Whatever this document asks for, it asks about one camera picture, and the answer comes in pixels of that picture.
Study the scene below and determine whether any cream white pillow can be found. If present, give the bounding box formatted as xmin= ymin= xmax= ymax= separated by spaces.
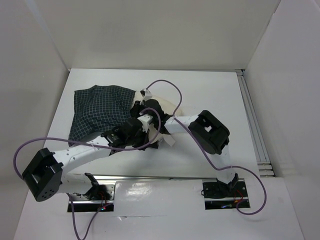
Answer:
xmin=130 ymin=91 xmax=177 ymax=140

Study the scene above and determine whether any dark plaid pillowcase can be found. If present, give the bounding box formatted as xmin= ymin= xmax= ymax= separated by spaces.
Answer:
xmin=68 ymin=85 xmax=136 ymax=142

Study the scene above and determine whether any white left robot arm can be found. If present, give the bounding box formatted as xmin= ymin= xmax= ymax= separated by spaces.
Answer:
xmin=22 ymin=114 xmax=161 ymax=202

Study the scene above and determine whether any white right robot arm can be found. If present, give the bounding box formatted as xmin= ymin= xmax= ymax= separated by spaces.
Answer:
xmin=130 ymin=99 xmax=239 ymax=196

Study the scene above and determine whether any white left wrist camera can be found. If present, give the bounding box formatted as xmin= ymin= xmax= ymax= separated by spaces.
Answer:
xmin=137 ymin=114 xmax=153 ymax=133

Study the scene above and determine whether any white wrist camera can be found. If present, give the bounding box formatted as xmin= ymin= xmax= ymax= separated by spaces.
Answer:
xmin=137 ymin=114 xmax=153 ymax=133
xmin=140 ymin=88 xmax=153 ymax=105

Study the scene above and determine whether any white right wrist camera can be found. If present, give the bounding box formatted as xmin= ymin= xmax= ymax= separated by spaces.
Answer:
xmin=140 ymin=88 xmax=153 ymax=105

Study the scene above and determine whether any aluminium front rail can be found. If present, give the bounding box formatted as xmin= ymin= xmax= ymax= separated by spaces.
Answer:
xmin=74 ymin=174 xmax=221 ymax=182

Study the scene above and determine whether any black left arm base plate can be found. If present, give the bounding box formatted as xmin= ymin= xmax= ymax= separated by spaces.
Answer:
xmin=70 ymin=181 xmax=116 ymax=213

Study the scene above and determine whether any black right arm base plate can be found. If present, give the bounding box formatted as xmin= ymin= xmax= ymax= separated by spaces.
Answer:
xmin=200 ymin=178 xmax=251 ymax=210

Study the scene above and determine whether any aluminium side rail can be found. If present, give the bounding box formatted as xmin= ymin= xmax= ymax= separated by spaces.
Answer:
xmin=236 ymin=69 xmax=276 ymax=178

